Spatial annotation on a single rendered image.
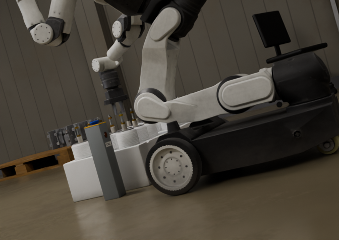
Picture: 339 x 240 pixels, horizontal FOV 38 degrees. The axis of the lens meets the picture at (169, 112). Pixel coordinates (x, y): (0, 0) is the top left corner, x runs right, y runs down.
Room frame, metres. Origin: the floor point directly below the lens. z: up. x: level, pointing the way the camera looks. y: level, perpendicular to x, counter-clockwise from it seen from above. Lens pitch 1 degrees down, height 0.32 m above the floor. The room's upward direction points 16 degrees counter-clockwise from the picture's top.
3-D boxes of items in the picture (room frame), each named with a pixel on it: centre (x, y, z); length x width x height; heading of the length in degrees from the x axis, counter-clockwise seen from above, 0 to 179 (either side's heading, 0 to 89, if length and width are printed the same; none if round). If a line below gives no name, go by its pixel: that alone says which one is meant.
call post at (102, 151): (2.07, 0.31, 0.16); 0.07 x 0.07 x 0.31; 69
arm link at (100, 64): (2.48, 0.25, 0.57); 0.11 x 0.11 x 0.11; 42
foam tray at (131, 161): (2.37, 0.28, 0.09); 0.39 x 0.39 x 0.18; 69
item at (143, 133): (2.33, 0.17, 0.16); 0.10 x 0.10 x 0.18
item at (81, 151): (2.30, 0.43, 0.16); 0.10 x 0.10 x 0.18
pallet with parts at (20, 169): (5.52, 1.45, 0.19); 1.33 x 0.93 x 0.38; 67
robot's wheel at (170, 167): (1.74, 0.04, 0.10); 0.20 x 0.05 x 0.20; 67
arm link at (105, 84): (2.48, 0.24, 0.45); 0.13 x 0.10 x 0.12; 116
